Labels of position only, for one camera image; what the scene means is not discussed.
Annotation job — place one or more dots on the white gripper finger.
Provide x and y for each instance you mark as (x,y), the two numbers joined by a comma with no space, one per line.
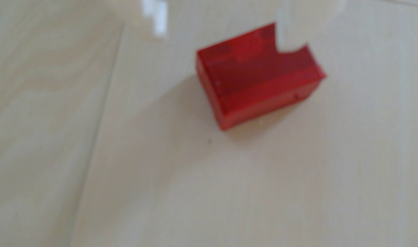
(285,20)
(159,15)

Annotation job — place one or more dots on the red block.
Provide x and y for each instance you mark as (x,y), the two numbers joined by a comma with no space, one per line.
(257,79)

